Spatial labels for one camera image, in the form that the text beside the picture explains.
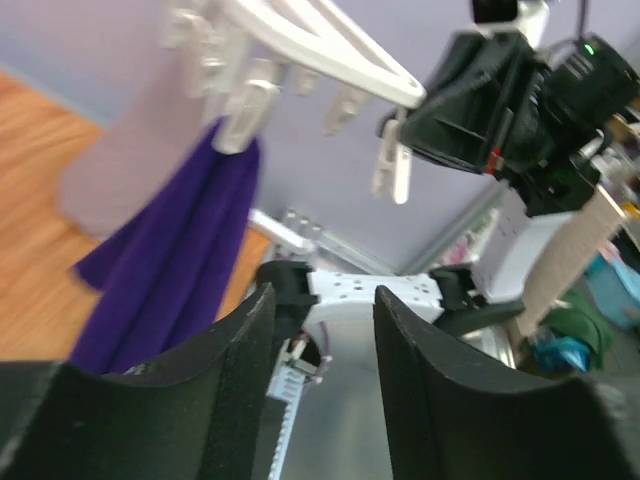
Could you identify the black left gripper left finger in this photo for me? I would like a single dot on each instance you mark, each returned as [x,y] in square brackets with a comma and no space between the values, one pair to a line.
[192,412]

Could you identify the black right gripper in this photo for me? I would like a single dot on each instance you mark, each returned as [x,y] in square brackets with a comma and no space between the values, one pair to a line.
[494,106]

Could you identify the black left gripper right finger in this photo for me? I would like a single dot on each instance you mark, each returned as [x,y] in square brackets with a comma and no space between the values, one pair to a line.
[453,412]

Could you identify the purple cloth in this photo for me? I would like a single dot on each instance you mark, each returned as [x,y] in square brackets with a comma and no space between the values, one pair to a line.
[163,275]

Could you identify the white clip sock hanger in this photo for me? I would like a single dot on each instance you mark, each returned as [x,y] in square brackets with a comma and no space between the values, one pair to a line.
[241,50]

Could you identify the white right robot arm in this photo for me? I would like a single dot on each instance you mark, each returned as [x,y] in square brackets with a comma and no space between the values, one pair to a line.
[472,295]

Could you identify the beige rack pole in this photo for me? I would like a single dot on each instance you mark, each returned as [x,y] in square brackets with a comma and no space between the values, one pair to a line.
[564,259]

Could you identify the pale lilac hanging cloth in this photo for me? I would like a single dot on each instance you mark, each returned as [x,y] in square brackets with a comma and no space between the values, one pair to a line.
[112,180]

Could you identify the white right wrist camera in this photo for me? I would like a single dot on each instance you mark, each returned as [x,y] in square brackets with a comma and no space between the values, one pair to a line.
[530,18]

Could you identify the aluminium mounting rail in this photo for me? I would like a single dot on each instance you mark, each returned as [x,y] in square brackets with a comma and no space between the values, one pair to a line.
[320,240]

